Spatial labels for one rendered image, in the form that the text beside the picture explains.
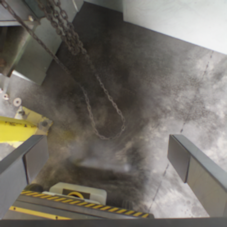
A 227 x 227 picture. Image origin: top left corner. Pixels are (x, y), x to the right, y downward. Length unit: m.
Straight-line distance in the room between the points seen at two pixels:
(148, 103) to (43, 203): 0.67
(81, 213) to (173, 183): 0.50
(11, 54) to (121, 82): 0.55
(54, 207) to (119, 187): 0.38
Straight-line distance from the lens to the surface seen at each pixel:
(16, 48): 0.87
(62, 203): 0.65
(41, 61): 1.05
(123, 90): 0.93
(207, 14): 0.94
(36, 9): 0.63
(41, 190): 1.00
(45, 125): 1.00
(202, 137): 0.96
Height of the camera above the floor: 0.89
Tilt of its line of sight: 79 degrees down
